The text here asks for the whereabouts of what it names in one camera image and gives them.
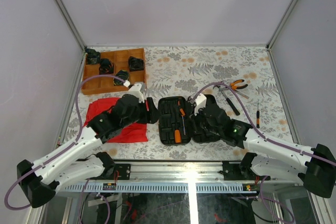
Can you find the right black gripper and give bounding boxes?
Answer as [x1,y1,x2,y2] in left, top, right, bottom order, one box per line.
[185,104,222,136]

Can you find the black plastic tool case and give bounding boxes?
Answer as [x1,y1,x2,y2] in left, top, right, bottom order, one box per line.
[157,93,224,146]

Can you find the red cloth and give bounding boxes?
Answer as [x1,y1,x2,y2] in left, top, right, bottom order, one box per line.
[84,97,148,143]

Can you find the black orange grip screwdriver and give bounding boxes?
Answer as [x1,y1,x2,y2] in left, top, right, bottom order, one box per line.
[177,100,186,135]

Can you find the large orange handle screwdriver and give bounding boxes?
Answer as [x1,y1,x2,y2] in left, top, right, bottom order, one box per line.
[174,130,182,144]

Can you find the thin screwdriver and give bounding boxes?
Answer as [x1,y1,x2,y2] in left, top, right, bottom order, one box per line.
[256,101,260,129]

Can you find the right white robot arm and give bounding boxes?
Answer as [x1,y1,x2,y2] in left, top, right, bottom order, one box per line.
[194,101,335,198]

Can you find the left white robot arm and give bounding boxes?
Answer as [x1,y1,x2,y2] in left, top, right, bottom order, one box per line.
[17,94,160,208]

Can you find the small hammer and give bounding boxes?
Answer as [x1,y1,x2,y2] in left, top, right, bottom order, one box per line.
[212,81,241,116]

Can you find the rolled black yellow tape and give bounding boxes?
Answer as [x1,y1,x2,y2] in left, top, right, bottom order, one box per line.
[113,70,130,86]

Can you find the rolled black tape right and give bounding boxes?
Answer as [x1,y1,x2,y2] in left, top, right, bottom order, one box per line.
[128,56,144,72]

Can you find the rolled black tape left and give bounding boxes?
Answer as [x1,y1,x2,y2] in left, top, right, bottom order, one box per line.
[99,58,114,74]

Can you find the rolled tape in corner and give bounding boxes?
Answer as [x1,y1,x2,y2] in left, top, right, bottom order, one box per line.
[85,48,101,65]

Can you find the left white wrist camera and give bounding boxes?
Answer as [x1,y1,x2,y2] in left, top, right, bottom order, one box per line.
[128,82,146,103]

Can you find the orange handle pliers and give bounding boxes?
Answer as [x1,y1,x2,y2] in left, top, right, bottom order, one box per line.
[230,79,249,99]

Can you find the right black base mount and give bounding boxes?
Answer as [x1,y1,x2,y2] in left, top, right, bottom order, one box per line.
[222,161,255,181]

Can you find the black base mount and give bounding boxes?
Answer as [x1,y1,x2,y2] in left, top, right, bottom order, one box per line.
[222,161,255,181]
[103,163,131,183]

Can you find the aluminium front rail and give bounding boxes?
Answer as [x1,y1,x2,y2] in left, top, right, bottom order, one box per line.
[115,159,225,183]

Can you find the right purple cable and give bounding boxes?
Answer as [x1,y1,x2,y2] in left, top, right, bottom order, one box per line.
[190,82,336,168]

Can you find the purple cable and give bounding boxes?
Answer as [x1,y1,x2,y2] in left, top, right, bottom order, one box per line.
[190,82,336,168]
[4,75,131,211]

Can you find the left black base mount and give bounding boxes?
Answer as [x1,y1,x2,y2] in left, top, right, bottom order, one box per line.
[103,163,131,183]

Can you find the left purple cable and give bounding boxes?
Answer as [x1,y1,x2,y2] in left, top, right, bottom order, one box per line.
[4,75,131,211]

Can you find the white slotted cable duct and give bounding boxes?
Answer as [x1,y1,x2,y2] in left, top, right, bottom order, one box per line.
[63,182,257,194]

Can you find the left aluminium corner post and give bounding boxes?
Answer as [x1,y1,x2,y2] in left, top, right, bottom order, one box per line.
[39,0,86,49]

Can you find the aluminium corner post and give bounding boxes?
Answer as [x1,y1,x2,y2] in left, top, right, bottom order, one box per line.
[39,0,86,49]
[266,0,299,51]

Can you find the right aluminium corner post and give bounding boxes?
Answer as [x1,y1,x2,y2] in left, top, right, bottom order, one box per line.
[266,0,299,51]

